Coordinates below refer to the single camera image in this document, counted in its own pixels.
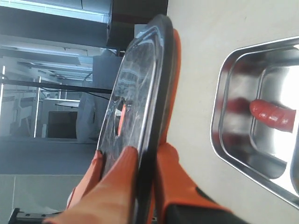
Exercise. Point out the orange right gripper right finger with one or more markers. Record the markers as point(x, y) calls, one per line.
point(173, 186)

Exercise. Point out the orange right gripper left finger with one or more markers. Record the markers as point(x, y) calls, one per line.
point(112, 199)

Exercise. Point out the dark transparent box lid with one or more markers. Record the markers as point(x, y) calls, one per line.
point(140, 101)

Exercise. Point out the red toy sausage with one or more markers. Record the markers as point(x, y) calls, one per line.
point(272, 115)

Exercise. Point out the stainless steel lunch box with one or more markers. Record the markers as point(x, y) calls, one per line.
point(267, 71)

